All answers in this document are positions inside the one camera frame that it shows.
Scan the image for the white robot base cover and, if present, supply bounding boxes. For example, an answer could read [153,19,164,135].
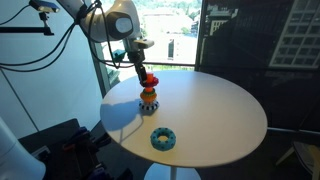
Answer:
[0,116,47,180]

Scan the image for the pink toy ring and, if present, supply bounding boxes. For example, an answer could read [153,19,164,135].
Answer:
[143,76,160,89]

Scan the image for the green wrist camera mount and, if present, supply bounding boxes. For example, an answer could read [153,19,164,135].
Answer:
[111,48,128,63]

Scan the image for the chair with light legs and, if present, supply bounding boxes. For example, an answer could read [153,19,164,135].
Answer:
[274,139,320,180]

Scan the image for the black robot mounting stand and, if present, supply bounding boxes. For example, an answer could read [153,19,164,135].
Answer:
[18,118,134,180]

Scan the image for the orange toy ring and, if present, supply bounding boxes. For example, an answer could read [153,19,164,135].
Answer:
[139,91,158,103]

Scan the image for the metal window railing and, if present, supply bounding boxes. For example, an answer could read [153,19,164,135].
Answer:
[99,58,196,67]

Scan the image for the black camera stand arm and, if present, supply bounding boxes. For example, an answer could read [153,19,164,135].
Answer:
[0,11,55,37]

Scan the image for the orange ring holder peg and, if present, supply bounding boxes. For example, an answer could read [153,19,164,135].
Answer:
[145,72,155,93]

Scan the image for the teal dotted toy ring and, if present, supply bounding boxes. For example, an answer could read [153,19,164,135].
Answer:
[149,127,177,152]

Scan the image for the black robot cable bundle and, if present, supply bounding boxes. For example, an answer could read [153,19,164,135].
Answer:
[0,0,136,74]

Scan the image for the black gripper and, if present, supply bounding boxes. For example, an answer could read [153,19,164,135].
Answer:
[127,49,150,88]

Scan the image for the blue orange clamps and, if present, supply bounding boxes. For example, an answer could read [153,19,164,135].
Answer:
[61,125,112,180]

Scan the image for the camera on stand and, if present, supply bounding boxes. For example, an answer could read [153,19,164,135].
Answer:
[28,0,61,14]

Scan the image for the window frame post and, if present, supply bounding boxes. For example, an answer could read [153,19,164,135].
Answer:
[87,41,112,98]

